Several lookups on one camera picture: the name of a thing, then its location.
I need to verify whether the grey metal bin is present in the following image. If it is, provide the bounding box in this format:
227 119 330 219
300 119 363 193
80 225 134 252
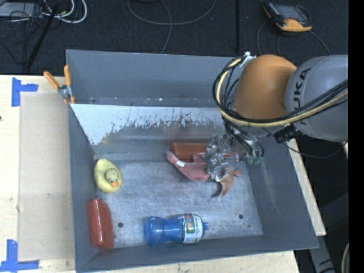
65 49 320 273

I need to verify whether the pale cardboard board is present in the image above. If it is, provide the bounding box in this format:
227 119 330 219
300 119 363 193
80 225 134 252
17 91 76 263

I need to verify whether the red-brown flat block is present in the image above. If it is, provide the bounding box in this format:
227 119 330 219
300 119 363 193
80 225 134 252
169 142 212 162
86 198 115 250

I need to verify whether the pink cloth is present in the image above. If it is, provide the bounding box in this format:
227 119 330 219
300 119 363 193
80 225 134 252
166 151 212 183

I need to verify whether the yellow rubber duck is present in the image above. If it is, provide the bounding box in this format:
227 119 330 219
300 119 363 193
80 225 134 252
93 158 123 194

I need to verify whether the brown toy animal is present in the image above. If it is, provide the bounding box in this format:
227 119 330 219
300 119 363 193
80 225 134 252
210 167 243 202

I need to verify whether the blue plastic bottle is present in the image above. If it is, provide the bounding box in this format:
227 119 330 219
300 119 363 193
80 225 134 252
143 213 209 247

